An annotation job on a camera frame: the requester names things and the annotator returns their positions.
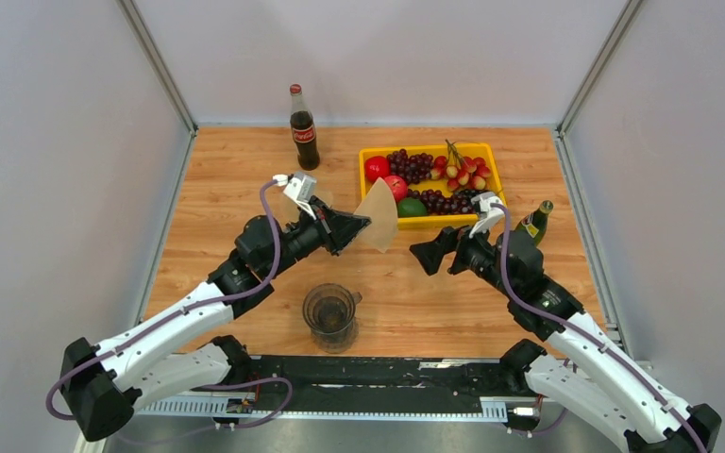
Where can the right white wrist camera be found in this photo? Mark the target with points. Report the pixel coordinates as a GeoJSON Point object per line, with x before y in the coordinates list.
{"type": "Point", "coordinates": [490, 210]}

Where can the dark grape bunch near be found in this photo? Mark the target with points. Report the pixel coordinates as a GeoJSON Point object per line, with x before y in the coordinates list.
{"type": "Point", "coordinates": [439, 204]}

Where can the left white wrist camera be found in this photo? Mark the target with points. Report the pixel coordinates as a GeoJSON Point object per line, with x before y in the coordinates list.
{"type": "Point", "coordinates": [300, 188]}

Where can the cola glass bottle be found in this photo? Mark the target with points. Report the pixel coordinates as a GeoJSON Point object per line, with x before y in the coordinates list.
{"type": "Point", "coordinates": [303, 130]}

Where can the dark green lime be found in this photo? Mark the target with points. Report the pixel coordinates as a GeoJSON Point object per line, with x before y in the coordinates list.
{"type": "Point", "coordinates": [410, 207]}

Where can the red grape bunch far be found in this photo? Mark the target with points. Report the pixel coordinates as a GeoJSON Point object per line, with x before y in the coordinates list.
{"type": "Point", "coordinates": [413, 169]}

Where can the red apple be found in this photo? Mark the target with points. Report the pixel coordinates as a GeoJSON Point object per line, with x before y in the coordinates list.
{"type": "Point", "coordinates": [397, 186]}
{"type": "Point", "coordinates": [375, 168]}

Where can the ribbed glass mug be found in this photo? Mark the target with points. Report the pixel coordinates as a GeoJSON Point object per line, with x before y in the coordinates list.
{"type": "Point", "coordinates": [336, 342]}

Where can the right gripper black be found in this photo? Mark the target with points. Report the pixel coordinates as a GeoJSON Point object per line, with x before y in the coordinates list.
{"type": "Point", "coordinates": [429, 254]}

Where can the red apple near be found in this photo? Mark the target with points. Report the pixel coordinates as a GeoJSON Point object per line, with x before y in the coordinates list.
{"type": "Point", "coordinates": [397, 186]}

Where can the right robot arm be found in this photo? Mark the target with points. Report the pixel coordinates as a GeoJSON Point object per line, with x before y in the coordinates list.
{"type": "Point", "coordinates": [610, 392]}

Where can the red apple far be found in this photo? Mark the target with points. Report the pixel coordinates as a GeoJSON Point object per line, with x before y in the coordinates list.
{"type": "Point", "coordinates": [375, 168]}

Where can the yellow plastic fruit tray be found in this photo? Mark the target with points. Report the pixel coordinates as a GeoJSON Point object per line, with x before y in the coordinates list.
{"type": "Point", "coordinates": [429, 220]}

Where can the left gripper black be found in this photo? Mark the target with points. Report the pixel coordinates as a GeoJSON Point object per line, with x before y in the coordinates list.
{"type": "Point", "coordinates": [335, 227]}

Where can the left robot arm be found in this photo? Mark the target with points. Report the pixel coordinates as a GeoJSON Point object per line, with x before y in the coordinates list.
{"type": "Point", "coordinates": [104, 384]}

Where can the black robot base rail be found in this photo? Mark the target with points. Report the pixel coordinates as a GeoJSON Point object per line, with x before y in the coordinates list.
{"type": "Point", "coordinates": [367, 389]}

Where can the grey transparent coffee dripper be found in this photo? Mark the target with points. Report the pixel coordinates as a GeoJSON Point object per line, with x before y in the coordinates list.
{"type": "Point", "coordinates": [329, 310]}

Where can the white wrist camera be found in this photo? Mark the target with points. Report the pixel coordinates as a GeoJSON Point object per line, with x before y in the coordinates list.
{"type": "Point", "coordinates": [490, 210]}
{"type": "Point", "coordinates": [300, 188]}

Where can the green glass bottle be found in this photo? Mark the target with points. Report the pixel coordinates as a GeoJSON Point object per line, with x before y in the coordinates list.
{"type": "Point", "coordinates": [535, 224]}

